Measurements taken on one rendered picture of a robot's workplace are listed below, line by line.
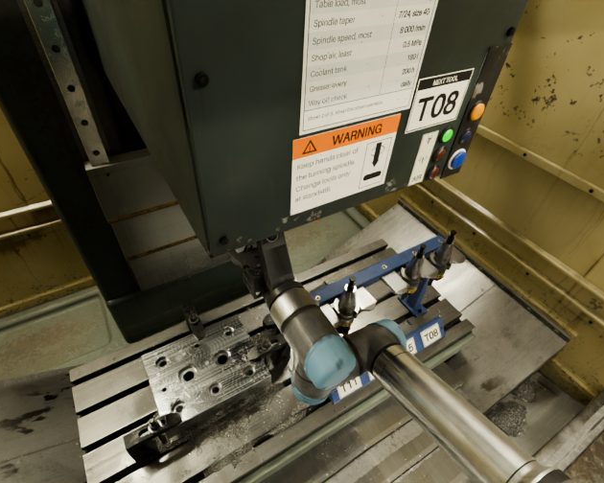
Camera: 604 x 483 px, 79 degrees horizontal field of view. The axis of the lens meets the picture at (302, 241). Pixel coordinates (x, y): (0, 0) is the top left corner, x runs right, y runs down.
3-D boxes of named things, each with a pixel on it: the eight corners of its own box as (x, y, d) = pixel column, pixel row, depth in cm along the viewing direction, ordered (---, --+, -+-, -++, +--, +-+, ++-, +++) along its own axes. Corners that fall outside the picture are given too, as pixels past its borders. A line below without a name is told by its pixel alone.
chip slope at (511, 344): (534, 373, 144) (571, 338, 126) (404, 476, 116) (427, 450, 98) (387, 236, 197) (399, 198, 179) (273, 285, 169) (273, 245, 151)
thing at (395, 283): (411, 289, 96) (412, 287, 95) (397, 297, 94) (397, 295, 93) (394, 271, 100) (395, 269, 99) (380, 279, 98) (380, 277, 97)
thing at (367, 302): (380, 306, 91) (381, 304, 91) (363, 314, 89) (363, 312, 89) (362, 287, 95) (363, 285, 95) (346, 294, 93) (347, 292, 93)
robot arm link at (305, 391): (354, 388, 68) (365, 361, 60) (301, 416, 64) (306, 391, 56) (333, 354, 73) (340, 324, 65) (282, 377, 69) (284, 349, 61)
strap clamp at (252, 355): (290, 357, 113) (291, 332, 103) (251, 378, 108) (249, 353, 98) (285, 349, 115) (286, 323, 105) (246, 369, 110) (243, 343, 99)
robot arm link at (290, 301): (281, 316, 56) (325, 295, 59) (267, 295, 58) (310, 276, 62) (279, 341, 61) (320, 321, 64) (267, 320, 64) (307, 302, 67)
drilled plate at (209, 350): (270, 383, 103) (270, 375, 100) (169, 439, 92) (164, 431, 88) (238, 322, 117) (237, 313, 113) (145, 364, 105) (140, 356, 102)
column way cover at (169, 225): (262, 250, 146) (257, 131, 110) (139, 296, 127) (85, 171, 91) (256, 242, 149) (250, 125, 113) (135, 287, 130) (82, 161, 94)
